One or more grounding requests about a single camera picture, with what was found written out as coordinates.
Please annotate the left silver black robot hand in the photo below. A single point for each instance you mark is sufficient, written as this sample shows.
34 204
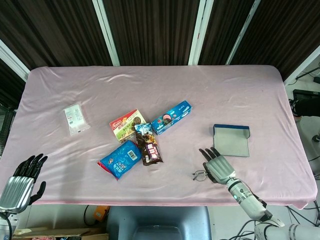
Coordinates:
17 190

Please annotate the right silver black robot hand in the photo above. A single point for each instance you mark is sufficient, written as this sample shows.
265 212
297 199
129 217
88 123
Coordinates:
221 168

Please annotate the eyeglasses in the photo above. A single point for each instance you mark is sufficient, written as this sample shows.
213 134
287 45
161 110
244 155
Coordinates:
200 172

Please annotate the blue glasses case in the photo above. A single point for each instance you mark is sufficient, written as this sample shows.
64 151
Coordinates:
231 142

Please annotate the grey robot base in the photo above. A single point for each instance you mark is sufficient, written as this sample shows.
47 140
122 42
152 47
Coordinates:
157 222

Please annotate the blue Oreo cookie box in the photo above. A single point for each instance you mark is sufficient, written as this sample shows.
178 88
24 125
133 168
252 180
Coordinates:
170 117

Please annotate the dark brown snack bag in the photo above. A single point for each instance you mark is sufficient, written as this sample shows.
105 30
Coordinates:
150 150

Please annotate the orange device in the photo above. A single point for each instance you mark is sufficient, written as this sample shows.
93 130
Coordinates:
101 213

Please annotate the clear white plastic packet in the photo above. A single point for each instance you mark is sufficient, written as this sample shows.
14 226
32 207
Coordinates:
75 120

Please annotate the pink tablecloth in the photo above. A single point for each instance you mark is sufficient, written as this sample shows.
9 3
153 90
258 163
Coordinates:
175 85

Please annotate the blue snack bag with barcode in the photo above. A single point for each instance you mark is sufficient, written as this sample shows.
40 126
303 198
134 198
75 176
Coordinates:
120 160

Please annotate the black trousered leg with shoe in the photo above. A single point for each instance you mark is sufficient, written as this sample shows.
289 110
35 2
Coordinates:
308 107

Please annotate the red green biscuit box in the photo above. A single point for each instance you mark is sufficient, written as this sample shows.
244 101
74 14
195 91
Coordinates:
123 125

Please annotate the dark pleated curtain panel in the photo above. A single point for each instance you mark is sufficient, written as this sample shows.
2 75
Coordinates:
222 30
152 30
50 30
287 25

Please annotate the white frame post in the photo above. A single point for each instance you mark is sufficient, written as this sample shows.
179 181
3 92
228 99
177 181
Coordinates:
106 32
302 63
12 61
241 35
200 32

